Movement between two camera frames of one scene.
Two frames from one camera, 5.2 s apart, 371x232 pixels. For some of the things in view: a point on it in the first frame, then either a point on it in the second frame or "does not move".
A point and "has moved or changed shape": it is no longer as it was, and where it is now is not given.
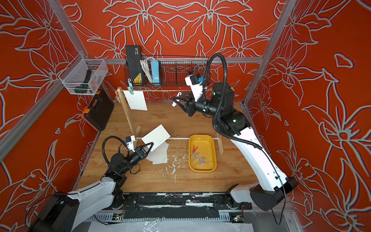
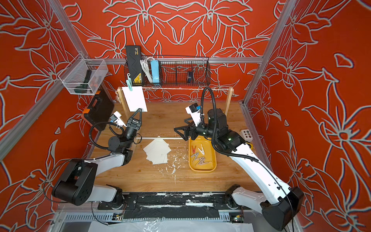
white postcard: x=157 y=136 → x=157 y=149
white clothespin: x=174 y=104 → x=202 y=151
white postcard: x=136 y=101 has moved or changed shape
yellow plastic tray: x=202 y=152 does not move
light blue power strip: x=154 y=65 does not move
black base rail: x=215 y=200 does not move
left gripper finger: x=151 y=144 → x=139 y=122
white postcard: x=158 y=154 does not move
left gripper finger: x=137 y=149 → x=132 y=117
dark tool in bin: x=84 y=88 does not move
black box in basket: x=135 y=64 does not move
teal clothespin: x=130 y=88 has moved or changed shape
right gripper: x=192 y=106 → x=192 y=128
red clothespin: x=194 y=149 does not move
